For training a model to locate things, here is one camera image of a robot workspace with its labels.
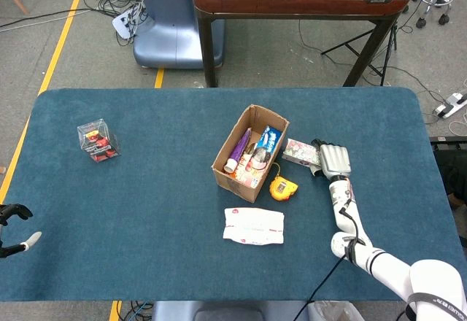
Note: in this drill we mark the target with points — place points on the pink white carton box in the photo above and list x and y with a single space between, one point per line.
301 151

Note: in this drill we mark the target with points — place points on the grey-blue robot torso base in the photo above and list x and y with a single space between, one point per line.
226 312

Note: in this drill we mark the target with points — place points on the white power strip with plugs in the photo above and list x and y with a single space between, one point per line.
122 25

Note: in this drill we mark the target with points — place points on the blue felt table mat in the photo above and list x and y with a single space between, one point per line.
146 197

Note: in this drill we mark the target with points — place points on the yellow tape measure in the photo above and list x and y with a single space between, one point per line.
281 189

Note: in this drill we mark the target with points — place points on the clear coffee capsule box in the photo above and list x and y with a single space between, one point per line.
98 142

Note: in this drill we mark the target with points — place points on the black tripod stand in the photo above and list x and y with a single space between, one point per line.
379 69

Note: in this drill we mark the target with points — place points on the brown cardboard box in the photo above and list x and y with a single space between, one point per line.
237 186

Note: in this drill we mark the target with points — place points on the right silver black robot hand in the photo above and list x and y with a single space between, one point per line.
335 158

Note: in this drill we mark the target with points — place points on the brown mahjong table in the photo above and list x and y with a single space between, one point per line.
299 3

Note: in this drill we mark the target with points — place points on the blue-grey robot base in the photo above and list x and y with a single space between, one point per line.
171 33

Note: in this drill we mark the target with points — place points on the white pink wet wipes pack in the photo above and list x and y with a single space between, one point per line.
253 226

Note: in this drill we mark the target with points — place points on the purple tube white cap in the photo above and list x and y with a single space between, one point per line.
239 149

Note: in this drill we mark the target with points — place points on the clear plastic bag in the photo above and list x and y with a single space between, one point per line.
335 312

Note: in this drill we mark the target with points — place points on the pink white snack pack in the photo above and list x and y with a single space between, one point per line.
250 175

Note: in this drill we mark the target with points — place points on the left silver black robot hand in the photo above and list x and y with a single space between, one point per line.
14 209

